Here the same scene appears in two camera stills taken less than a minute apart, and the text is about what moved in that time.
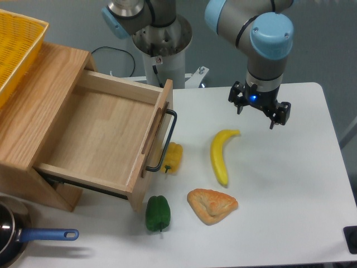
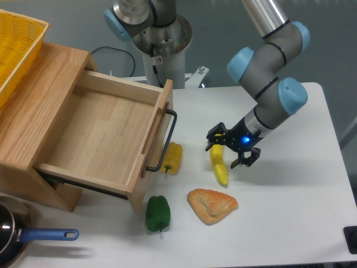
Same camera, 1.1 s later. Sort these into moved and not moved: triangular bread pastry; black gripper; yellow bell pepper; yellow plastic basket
Moved: black gripper
Not moved: yellow bell pepper; triangular bread pastry; yellow plastic basket
